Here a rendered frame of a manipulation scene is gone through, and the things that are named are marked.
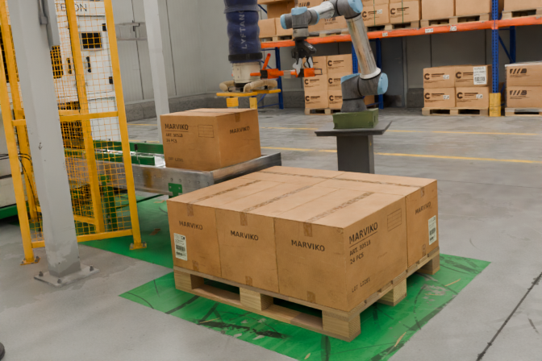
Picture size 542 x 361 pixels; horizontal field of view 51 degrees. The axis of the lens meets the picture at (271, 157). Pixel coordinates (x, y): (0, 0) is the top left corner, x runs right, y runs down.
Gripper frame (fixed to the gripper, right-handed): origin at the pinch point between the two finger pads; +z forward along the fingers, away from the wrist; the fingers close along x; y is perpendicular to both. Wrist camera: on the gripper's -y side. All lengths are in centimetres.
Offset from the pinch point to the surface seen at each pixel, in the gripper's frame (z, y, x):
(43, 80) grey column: -6, 106, 119
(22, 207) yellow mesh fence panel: 79, 156, 133
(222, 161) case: 56, 64, 24
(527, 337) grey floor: 120, -129, -11
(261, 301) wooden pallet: 113, -28, 61
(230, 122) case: 31, 66, 13
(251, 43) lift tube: -19, 49, 3
